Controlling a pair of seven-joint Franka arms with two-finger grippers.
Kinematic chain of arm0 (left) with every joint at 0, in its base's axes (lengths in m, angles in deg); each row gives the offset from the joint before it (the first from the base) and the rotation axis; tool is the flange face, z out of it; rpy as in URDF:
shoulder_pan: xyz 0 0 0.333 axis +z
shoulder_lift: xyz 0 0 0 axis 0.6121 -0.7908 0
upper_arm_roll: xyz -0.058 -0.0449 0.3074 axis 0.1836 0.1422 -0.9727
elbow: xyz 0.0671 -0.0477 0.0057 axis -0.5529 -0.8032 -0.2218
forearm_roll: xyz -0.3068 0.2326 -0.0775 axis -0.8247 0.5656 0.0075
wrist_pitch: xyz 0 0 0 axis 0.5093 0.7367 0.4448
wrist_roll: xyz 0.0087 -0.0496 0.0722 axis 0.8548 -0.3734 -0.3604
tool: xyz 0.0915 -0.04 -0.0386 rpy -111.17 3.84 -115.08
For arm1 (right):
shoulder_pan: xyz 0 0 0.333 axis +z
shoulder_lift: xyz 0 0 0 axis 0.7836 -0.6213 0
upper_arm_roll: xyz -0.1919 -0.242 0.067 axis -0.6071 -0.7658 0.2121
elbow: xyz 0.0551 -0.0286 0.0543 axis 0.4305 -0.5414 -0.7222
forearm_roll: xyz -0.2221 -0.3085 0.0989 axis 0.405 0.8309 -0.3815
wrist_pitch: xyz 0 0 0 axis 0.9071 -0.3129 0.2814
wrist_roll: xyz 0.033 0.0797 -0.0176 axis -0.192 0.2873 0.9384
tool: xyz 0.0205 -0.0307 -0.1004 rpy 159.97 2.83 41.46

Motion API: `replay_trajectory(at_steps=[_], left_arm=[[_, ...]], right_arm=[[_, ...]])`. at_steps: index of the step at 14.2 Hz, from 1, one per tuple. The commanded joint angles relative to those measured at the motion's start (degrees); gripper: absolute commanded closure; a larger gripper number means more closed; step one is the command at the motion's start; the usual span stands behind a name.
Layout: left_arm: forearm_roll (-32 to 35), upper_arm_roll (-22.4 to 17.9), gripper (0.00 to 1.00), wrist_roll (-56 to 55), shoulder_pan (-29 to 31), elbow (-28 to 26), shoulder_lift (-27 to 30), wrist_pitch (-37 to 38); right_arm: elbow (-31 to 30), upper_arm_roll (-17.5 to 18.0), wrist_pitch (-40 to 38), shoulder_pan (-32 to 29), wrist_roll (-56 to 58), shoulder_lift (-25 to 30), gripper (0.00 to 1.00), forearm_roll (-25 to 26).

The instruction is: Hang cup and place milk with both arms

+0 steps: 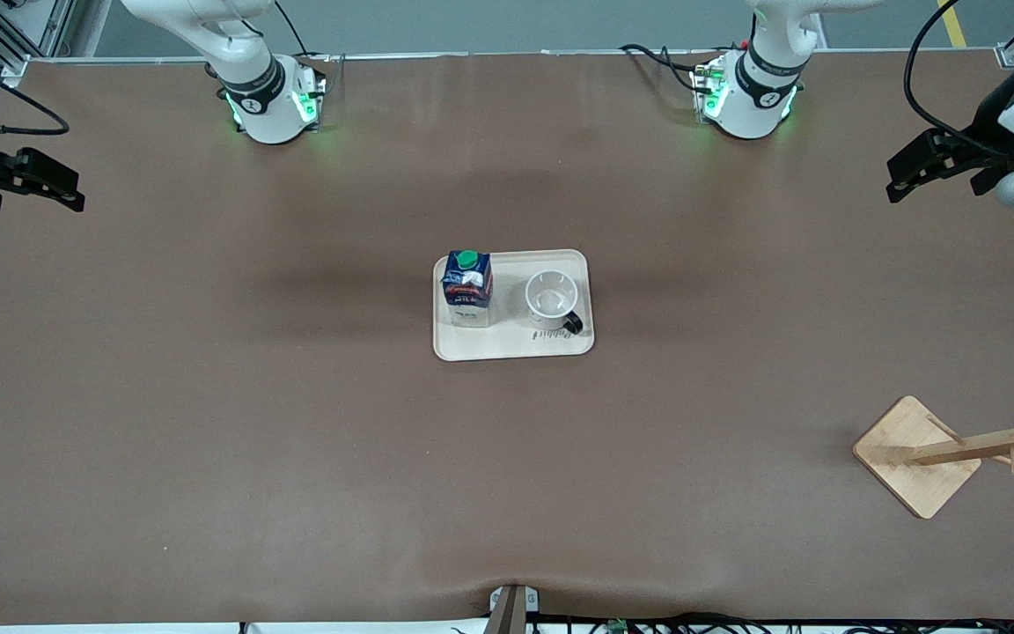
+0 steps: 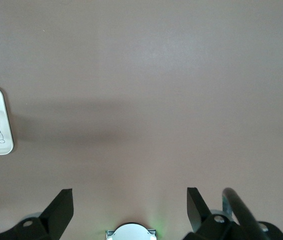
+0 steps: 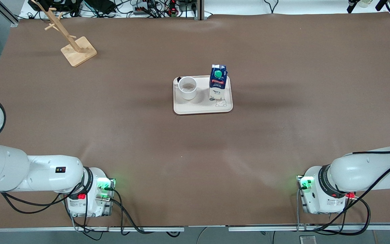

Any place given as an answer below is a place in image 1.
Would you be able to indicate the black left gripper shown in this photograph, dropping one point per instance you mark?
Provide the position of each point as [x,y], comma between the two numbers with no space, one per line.
[988,129]

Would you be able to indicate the blue milk carton green cap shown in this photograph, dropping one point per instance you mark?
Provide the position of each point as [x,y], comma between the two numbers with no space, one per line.
[467,286]

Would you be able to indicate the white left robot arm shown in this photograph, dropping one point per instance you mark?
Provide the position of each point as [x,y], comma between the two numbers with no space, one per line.
[758,88]

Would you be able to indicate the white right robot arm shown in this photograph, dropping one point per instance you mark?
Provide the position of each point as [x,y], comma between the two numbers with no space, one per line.
[252,79]

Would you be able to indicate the wooden cup rack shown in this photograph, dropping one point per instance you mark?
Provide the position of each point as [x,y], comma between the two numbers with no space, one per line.
[912,462]

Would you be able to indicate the cream plastic tray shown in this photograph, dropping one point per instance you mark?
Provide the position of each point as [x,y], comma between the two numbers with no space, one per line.
[516,339]

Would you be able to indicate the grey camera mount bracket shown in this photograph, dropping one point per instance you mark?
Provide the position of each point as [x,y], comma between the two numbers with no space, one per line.
[512,609]

